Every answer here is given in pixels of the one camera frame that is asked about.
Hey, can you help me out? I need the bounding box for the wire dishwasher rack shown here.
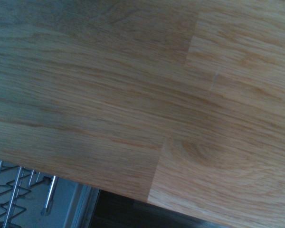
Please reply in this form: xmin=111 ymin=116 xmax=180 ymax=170
xmin=0 ymin=159 xmax=60 ymax=228

